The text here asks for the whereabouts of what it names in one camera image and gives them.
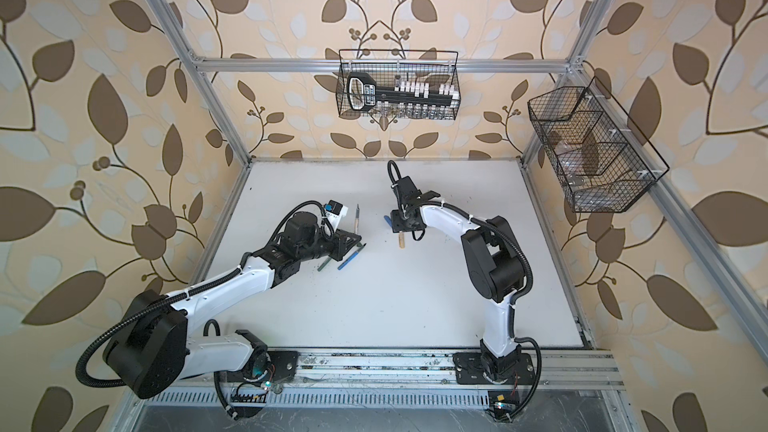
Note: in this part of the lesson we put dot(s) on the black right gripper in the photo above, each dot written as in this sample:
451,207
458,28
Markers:
395,217

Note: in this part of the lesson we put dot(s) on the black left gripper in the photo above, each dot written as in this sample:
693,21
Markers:
340,239

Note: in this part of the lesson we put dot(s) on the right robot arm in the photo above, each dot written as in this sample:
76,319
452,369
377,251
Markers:
497,267

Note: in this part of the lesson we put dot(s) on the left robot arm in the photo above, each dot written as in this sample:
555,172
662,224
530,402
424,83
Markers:
155,344

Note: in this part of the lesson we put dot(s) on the blue fountain pen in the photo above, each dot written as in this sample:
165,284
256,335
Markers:
352,256

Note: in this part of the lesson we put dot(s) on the green fountain pen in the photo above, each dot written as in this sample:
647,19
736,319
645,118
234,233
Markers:
324,264

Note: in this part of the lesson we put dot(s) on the black tool in basket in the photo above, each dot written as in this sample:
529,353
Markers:
365,94

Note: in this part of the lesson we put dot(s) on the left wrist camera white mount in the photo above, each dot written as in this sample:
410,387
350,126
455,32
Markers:
334,213

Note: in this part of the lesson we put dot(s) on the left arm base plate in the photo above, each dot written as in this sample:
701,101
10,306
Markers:
273,366

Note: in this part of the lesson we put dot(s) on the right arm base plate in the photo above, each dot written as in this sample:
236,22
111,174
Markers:
483,368

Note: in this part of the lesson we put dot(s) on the black wire basket back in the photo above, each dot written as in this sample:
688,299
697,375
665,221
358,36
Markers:
386,65

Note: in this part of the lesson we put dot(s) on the black wire basket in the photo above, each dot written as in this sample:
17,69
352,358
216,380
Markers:
386,65
602,159

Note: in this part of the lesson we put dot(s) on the black wire basket right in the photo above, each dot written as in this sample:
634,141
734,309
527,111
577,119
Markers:
602,159

